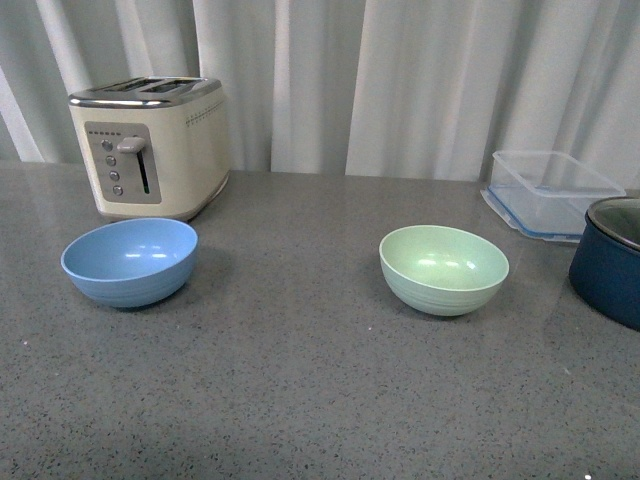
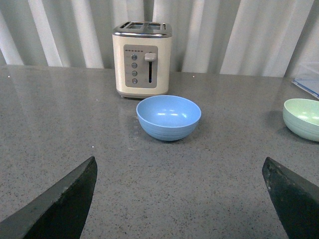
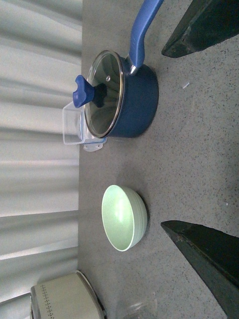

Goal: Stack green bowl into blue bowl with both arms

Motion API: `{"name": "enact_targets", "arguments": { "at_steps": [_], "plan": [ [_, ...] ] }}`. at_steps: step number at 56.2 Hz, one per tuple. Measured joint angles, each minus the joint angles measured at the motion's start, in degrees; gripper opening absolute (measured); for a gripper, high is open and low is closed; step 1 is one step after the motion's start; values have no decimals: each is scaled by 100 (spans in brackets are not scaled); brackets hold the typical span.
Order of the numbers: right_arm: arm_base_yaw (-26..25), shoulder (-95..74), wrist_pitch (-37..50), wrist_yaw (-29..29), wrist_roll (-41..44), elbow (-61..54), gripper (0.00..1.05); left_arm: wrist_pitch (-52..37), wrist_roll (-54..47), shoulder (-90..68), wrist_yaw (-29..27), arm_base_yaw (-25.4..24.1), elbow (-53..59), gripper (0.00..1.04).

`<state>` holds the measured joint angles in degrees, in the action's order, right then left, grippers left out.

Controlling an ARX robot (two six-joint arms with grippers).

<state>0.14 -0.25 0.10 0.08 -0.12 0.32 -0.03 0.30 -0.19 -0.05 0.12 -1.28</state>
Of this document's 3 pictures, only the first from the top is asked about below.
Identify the green bowl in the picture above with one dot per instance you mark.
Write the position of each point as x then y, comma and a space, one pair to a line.
440, 270

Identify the blue bowl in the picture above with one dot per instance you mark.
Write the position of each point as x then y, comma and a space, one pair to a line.
132, 263

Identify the white pleated curtain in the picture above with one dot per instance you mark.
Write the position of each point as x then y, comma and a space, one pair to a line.
413, 89

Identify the cream two-slot toaster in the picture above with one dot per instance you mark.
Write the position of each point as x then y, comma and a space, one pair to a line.
153, 146

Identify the clear plastic food container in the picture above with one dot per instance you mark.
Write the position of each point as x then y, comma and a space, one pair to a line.
545, 194

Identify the dark blue pot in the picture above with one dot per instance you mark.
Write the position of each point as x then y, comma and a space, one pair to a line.
605, 269

